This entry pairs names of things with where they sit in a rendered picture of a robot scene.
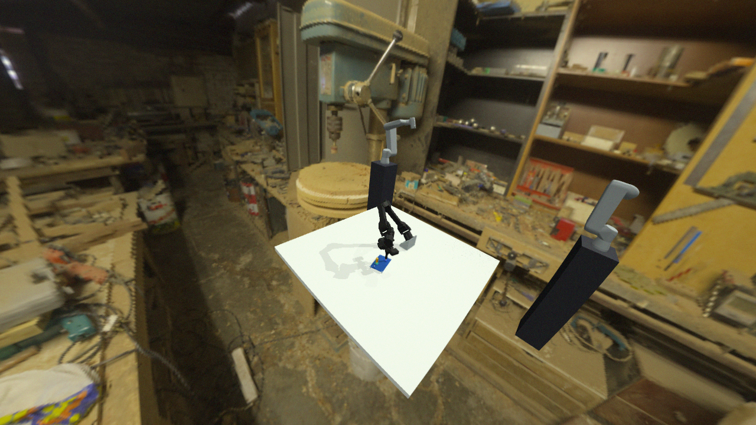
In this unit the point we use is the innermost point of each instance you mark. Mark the blue circuit board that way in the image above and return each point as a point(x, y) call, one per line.
point(380, 263)

